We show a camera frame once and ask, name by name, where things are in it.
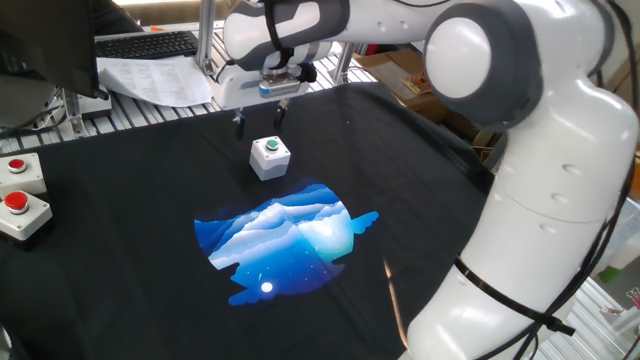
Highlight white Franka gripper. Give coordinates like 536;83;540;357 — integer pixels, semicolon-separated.
212;64;312;142

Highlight white box with green button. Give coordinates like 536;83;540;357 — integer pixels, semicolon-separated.
248;135;292;182

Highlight white box with flat red button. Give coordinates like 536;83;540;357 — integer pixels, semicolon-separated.
0;152;49;199

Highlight white box with domed red button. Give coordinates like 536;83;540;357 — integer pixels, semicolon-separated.
0;189;54;242

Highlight white printed paper sheets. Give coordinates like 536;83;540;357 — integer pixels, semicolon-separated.
96;54;215;109

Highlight open brown cardboard box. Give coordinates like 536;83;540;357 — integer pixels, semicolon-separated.
352;47;454;124

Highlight black computer keyboard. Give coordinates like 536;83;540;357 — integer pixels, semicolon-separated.
93;29;200;60

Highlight black t-shirt with blue print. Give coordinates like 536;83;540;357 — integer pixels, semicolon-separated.
0;82;496;360

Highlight black computer monitor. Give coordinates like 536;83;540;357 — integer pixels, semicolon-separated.
0;0;109;100

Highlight small green object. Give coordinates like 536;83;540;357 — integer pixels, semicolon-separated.
597;264;624;284

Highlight aluminium frame post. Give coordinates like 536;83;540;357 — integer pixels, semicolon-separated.
194;0;217;76
330;42;357;86

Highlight black cable tie band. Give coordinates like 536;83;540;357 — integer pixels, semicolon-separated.
453;257;577;337

